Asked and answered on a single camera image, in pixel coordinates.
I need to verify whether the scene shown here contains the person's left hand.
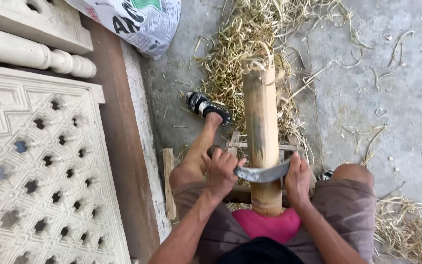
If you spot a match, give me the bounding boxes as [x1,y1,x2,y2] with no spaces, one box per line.
[201,148,247,201]

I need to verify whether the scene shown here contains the person's right hand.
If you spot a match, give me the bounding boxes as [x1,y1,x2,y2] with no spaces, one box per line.
[284,152,312,207]

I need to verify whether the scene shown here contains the curved steel drawknife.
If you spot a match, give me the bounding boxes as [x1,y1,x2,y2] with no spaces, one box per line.
[207,145,293,183]

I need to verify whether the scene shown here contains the black white sandal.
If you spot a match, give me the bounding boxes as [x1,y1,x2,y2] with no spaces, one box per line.
[185,92,232,127]
[316,169,335,181]

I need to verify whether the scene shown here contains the bamboo pole section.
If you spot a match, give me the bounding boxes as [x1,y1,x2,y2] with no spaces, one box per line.
[242,59,283,217]

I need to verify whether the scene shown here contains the brown shorts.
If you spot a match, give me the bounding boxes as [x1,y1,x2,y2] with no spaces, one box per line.
[172,178,376,264]

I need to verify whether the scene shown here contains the pink cloth pad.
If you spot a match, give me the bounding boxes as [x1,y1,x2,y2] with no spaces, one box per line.
[232,208,302,245]

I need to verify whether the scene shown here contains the black shirt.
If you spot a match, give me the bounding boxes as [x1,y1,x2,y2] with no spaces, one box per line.
[215,236,305,264]

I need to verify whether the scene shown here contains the pile of bamboo shavings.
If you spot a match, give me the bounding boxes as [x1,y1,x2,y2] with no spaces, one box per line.
[193,0,373,162]

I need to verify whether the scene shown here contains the small heap of bamboo shavings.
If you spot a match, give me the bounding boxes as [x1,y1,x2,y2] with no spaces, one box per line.
[374,196,422,264]

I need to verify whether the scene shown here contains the brown wooden beam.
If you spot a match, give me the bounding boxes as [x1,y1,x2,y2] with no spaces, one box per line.
[79,13,173,262]

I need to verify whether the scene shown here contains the white printed sack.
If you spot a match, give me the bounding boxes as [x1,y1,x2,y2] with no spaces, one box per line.
[64,0,182,60]

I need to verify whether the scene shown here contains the white carved lattice panel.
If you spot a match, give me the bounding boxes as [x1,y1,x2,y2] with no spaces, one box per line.
[0,63,132,264]

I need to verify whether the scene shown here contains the white turned baluster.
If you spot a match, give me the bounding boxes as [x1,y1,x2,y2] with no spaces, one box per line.
[0,23,97,78]

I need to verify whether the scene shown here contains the white pierced concrete block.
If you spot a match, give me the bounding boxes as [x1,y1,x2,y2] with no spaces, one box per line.
[0,0,94,55]

